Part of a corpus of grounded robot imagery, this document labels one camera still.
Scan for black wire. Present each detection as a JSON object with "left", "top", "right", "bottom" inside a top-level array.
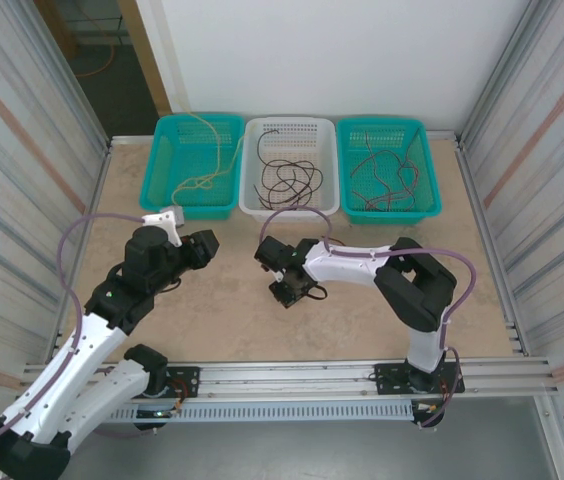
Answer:
[
  {"left": 266, "top": 162, "right": 313, "bottom": 207},
  {"left": 253, "top": 164, "right": 313, "bottom": 209},
  {"left": 261, "top": 158, "right": 326, "bottom": 206},
  {"left": 255, "top": 128, "right": 281, "bottom": 196}
]

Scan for teal plastic basket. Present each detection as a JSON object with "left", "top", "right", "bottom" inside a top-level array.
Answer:
[
  {"left": 335, "top": 117, "right": 443, "bottom": 226},
  {"left": 139, "top": 114, "right": 247, "bottom": 224}
]

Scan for white plastic basket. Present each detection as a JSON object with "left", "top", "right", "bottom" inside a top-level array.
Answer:
[{"left": 238, "top": 116, "right": 341, "bottom": 224}]

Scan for grey metal shelf panel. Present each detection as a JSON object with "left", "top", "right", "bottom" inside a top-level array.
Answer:
[{"left": 56, "top": 397, "right": 564, "bottom": 480}]

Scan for wooden furniture piece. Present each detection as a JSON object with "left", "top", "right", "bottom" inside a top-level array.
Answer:
[{"left": 34, "top": 0, "right": 81, "bottom": 59}]

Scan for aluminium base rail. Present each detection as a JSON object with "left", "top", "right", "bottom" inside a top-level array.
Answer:
[{"left": 21, "top": 357, "right": 561, "bottom": 401}]

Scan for grey slotted cable duct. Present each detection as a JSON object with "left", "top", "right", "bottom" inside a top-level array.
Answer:
[{"left": 106, "top": 402, "right": 416, "bottom": 424}]

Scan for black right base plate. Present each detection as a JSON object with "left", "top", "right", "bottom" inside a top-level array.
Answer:
[{"left": 372, "top": 363, "right": 465, "bottom": 396}]

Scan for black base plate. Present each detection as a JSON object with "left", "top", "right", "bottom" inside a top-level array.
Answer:
[
  {"left": 372, "top": 363, "right": 465, "bottom": 396},
  {"left": 161, "top": 366, "right": 201, "bottom": 400}
]

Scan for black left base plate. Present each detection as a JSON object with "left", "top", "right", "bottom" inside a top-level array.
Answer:
[{"left": 161, "top": 366, "right": 201, "bottom": 400}]

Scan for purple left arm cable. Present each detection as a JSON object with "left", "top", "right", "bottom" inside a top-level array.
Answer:
[{"left": 0, "top": 212, "right": 148, "bottom": 457}]

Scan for red left base wires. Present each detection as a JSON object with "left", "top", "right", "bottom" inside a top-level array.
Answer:
[{"left": 169, "top": 378, "right": 198, "bottom": 416}]

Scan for red base wires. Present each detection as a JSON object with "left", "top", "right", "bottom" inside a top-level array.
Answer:
[
  {"left": 411, "top": 378, "right": 463, "bottom": 416},
  {"left": 169, "top": 378, "right": 198, "bottom": 416}
]

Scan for aluminium frame post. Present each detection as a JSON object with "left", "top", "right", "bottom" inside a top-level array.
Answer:
[
  {"left": 31, "top": 0, "right": 113, "bottom": 151},
  {"left": 461, "top": 0, "right": 543, "bottom": 139}
]

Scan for red right base wires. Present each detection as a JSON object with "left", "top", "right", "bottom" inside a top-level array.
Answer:
[{"left": 411, "top": 378, "right": 463, "bottom": 416}]

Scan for orange floor cable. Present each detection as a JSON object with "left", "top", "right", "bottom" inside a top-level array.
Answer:
[{"left": 74, "top": 43, "right": 119, "bottom": 79}]

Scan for wooden door frame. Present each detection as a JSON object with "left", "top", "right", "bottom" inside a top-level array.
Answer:
[{"left": 116, "top": 0, "right": 173, "bottom": 114}]

